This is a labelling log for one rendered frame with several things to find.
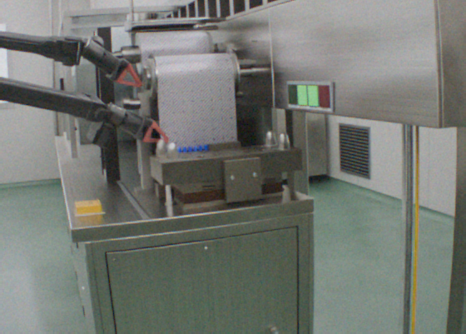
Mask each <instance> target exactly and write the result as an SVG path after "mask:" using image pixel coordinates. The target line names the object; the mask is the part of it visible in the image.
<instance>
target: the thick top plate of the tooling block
mask: <svg viewBox="0 0 466 334"><path fill-rule="evenodd" d="M278 147H279V144H278V143H277V145H275V146H266V145H265V144H262V145H254V146H244V147H238V148H229V149H219V151H199V152H181V153H179V158H180V160H178V161H167V160H166V159H167V157H157V156H156V155H154V156H150V165H151V177H153V178H155V179H156V180H157V181H158V182H159V183H160V184H161V185H162V186H168V185H176V184H184V183H191V182H206V181H214V180H221V179H224V168H223V167H222V161H227V160H236V159H245V158H253V157H258V158H259V159H260V174H261V175H268V174H276V173H282V172H289V171H297V170H302V163H303V153H302V148H298V147H292V146H290V149H278Z"/></svg>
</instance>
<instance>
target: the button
mask: <svg viewBox="0 0 466 334"><path fill-rule="evenodd" d="M75 204H76V210H77V215H80V214H87V213H94V212H99V213H100V212H102V205H101V203H100V201H99V199H97V200H90V201H83V202H75Z"/></svg>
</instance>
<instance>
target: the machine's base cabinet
mask: <svg viewBox="0 0 466 334"><path fill-rule="evenodd" d="M67 224H68V226H67V233H68V234H69V242H70V243H71V249H72V258H73V264H74V267H75V270H76V277H77V285H78V287H79V291H80V297H81V301H82V306H83V315H84V317H85V323H86V324H87V332H88V334H271V333H270V330H271V329H272V328H273V327H276V328H277V329H279V334H314V320H313V317H314V299H315V295H314V279H315V269H314V255H315V243H314V225H315V215H314V212H307V213H301V214H300V215H294V216H288V217H276V218H269V219H263V220H257V221H251V222H240V223H238V224H232V225H226V226H219V227H208V228H202V229H195V230H189V231H185V230H182V231H176V232H165V233H158V234H151V235H145V236H139V237H123V238H117V239H111V240H106V239H105V240H99V241H93V242H77V243H72V238H71V233H70V227H69V221H68V217H67Z"/></svg>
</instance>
